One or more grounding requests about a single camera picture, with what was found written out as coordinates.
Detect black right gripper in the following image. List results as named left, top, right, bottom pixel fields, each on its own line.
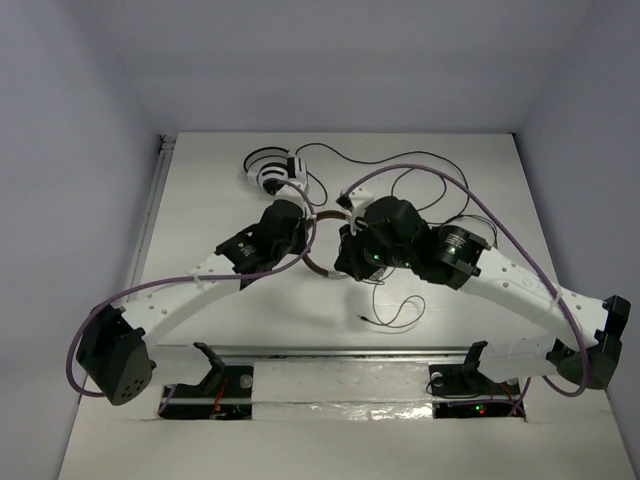
left=336, top=216, right=413, bottom=280

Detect thin black headphone cable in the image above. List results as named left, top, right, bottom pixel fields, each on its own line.
left=357, top=214, right=501, bottom=329

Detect brown silver headphones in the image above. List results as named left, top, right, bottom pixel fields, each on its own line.
left=302, top=209, right=351, bottom=280

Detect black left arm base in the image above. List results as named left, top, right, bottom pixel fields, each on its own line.
left=157, top=342, right=254, bottom=421

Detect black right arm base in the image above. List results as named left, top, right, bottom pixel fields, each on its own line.
left=425, top=341, right=526, bottom=419

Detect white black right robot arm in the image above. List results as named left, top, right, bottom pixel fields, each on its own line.
left=334, top=192, right=630, bottom=394

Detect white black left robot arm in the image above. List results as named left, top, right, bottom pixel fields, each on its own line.
left=67, top=197, right=310, bottom=406

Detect white black headphones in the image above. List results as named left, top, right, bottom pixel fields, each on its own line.
left=242, top=146, right=309, bottom=196

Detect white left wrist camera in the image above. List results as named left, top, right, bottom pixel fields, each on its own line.
left=275, top=181, right=308, bottom=210

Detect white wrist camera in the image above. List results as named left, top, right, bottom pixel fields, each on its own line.
left=336, top=187, right=376, bottom=236
left=275, top=181, right=308, bottom=210

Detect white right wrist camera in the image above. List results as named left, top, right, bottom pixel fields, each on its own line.
left=336, top=187, right=376, bottom=236

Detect aluminium front rail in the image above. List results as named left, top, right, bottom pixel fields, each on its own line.
left=208, top=344, right=469, bottom=359

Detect aluminium rail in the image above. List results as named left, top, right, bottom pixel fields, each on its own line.
left=123, top=134, right=177, bottom=289
left=208, top=344, right=469, bottom=359

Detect thick black headphone cable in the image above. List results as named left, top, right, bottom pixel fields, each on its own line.
left=294, top=143, right=471, bottom=221

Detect aluminium left side rail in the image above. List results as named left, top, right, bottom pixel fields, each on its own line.
left=123, top=134, right=177, bottom=289

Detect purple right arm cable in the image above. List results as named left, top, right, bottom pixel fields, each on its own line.
left=344, top=163, right=591, bottom=397

